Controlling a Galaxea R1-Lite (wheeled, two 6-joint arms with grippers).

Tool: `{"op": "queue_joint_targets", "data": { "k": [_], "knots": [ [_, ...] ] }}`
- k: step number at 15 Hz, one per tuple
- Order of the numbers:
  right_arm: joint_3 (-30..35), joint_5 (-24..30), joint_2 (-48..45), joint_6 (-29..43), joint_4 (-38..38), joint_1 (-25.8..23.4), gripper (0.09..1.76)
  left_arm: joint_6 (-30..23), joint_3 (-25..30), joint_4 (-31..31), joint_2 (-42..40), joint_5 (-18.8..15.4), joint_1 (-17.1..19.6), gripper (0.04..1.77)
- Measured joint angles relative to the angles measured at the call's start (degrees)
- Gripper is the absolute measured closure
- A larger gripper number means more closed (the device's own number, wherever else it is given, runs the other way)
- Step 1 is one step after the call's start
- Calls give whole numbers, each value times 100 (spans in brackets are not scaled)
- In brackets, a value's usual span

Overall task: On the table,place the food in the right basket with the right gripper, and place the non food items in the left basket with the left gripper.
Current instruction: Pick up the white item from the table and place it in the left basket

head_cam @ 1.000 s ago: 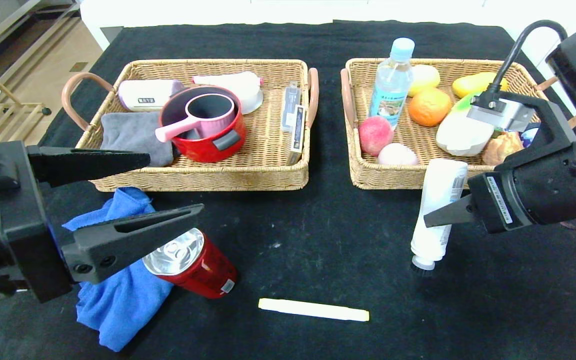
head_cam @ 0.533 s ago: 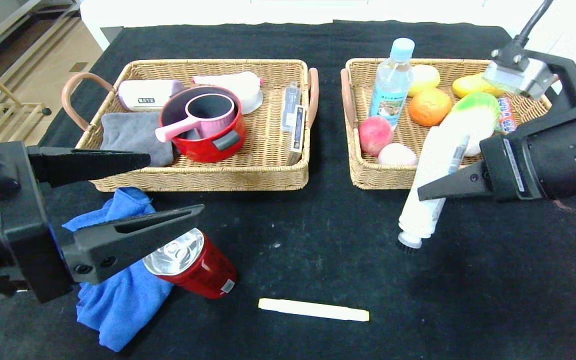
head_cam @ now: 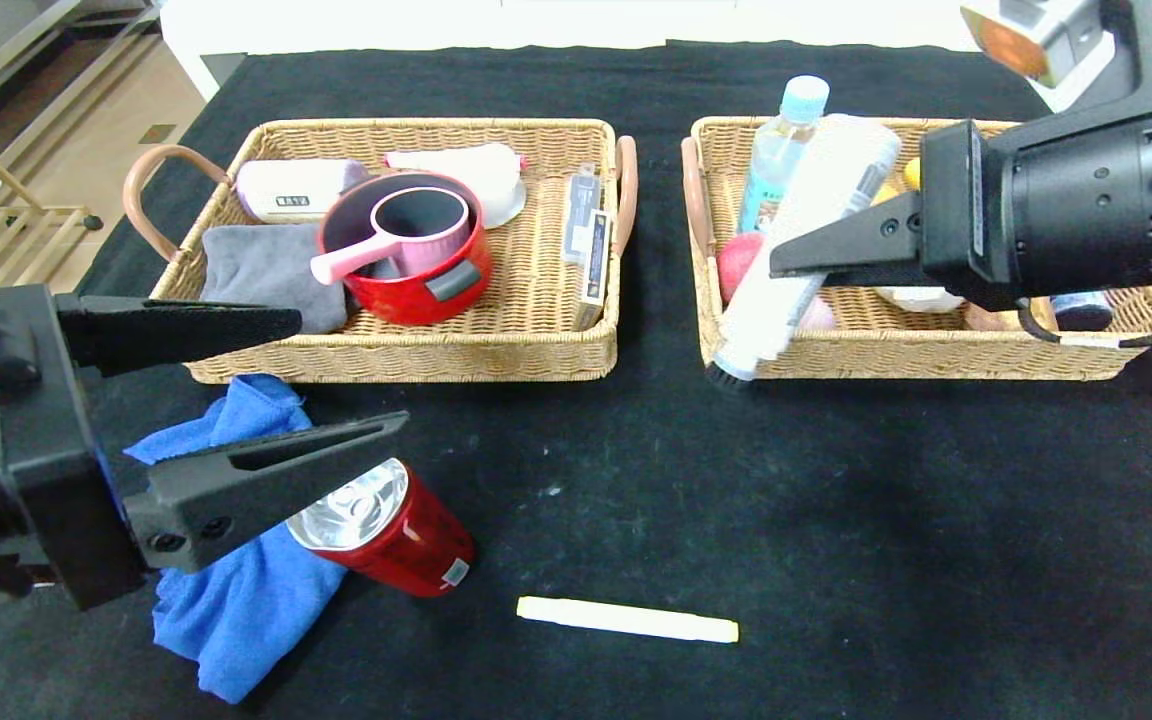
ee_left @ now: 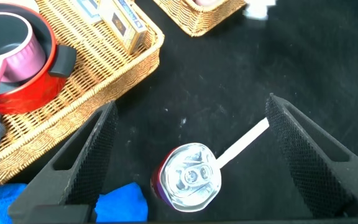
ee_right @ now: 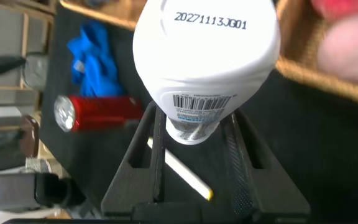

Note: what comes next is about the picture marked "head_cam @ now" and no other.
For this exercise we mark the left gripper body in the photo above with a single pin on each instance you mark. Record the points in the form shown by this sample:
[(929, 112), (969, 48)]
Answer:
[(54, 440)]

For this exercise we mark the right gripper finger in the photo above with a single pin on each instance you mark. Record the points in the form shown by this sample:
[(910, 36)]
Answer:
[(866, 240)]

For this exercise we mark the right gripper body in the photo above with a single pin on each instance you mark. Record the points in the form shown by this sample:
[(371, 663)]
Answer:
[(956, 208)]

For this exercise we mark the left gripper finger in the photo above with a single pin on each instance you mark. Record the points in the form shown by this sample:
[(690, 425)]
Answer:
[(176, 332), (276, 470)]

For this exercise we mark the white brush-tip bottle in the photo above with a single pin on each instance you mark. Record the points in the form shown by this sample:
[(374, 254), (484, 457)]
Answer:
[(836, 170)]

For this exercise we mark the clear water bottle blue cap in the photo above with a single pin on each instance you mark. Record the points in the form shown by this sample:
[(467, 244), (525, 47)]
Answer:
[(776, 160)]

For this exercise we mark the yellow mango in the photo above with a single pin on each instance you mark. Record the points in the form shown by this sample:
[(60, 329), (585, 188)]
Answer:
[(911, 172)]

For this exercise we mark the toy napa cabbage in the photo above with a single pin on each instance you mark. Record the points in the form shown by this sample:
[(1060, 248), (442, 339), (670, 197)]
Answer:
[(921, 298)]

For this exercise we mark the pale pink peach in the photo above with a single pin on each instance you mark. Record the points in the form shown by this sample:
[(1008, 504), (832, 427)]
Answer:
[(822, 315)]

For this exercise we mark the brown bread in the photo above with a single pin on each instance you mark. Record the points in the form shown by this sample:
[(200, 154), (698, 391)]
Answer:
[(986, 318)]

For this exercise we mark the grey cloth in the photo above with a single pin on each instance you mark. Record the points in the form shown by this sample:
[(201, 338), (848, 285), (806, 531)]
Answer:
[(266, 260)]

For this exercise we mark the red peach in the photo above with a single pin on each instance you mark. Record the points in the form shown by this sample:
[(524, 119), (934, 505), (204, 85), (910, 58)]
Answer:
[(736, 265)]

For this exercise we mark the red soda can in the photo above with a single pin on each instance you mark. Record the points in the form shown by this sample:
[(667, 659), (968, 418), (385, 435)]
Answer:
[(406, 550)]

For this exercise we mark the blue microfibre cloth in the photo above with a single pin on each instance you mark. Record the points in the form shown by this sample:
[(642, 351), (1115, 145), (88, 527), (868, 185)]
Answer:
[(236, 620)]

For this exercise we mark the dark blue jar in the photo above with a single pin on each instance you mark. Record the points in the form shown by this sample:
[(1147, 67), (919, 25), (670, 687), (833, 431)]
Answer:
[(1081, 312)]

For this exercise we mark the wooden rack on wheels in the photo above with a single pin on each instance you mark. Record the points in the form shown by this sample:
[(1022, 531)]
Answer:
[(46, 210)]

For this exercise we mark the white cylindrical pouch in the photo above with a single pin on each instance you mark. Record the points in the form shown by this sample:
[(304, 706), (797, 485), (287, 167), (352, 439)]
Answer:
[(291, 185)]

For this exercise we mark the red cooking pot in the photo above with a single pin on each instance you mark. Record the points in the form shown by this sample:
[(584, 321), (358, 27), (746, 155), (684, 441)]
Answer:
[(416, 300)]

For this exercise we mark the pink saucepan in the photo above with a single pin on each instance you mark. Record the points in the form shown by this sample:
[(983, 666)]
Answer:
[(436, 250)]

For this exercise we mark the black table cloth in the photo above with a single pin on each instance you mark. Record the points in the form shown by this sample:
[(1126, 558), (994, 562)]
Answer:
[(786, 500)]

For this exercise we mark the cream and black card box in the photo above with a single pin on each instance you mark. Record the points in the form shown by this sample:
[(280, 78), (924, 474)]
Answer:
[(594, 260)]

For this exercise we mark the grey wooden shelf unit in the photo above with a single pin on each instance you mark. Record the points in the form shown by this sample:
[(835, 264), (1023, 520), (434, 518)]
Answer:
[(36, 60)]

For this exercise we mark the white tube pink cap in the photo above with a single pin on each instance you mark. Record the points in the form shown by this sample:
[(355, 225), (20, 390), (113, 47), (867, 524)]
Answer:
[(456, 158)]

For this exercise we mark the cream marker pen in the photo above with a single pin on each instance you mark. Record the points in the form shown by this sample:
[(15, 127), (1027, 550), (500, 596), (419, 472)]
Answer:
[(626, 619)]

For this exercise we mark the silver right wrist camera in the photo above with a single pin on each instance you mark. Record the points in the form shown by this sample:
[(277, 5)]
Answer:
[(1066, 30)]

